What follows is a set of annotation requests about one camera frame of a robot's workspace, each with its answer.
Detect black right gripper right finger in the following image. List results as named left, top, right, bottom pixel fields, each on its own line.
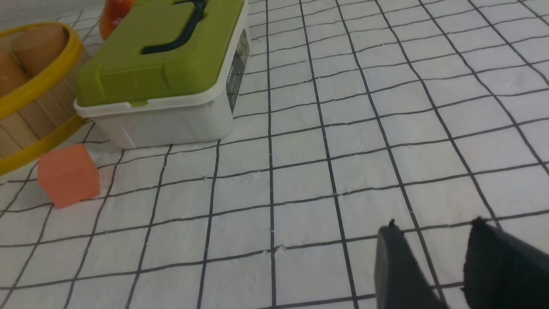
left=462, top=217, right=549, bottom=309

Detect white black-grid tablecloth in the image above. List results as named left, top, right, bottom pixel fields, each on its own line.
left=1, top=0, right=549, bottom=309

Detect white box green lid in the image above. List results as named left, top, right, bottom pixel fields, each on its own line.
left=74, top=0, right=250, bottom=149

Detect orange red toy pear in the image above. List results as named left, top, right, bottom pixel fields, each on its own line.
left=99, top=0, right=135, bottom=41

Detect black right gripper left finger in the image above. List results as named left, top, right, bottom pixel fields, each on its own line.
left=374, top=219, right=448, bottom=309

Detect bamboo steamer basket yellow rim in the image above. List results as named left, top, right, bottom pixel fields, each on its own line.
left=0, top=21, right=90, bottom=175

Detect orange foam cube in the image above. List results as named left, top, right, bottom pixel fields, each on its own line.
left=37, top=143, right=100, bottom=209

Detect brown buns inside steamer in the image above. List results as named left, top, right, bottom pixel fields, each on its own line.
left=0, top=25, right=68, bottom=97

